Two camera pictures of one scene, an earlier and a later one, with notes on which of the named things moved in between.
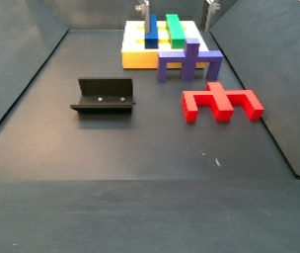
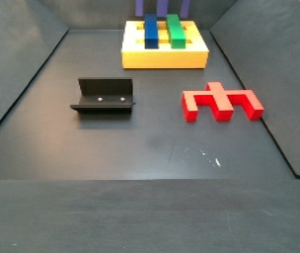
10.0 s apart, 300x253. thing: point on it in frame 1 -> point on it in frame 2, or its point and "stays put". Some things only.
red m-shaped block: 221,104 stays put
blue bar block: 151,37 stays put
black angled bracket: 105,95 stays put
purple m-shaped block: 188,58 -> 161,8
